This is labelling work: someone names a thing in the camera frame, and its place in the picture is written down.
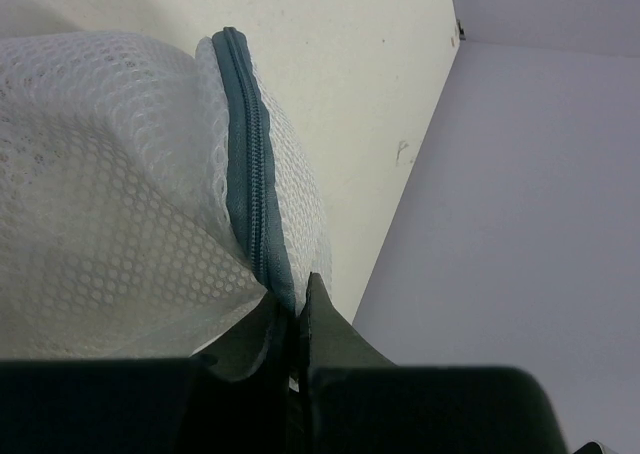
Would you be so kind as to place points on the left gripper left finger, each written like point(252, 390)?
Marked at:
point(253, 354)

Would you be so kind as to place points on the white mesh laundry bag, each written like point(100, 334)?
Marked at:
point(149, 197)

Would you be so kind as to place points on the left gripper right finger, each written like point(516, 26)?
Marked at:
point(329, 345)

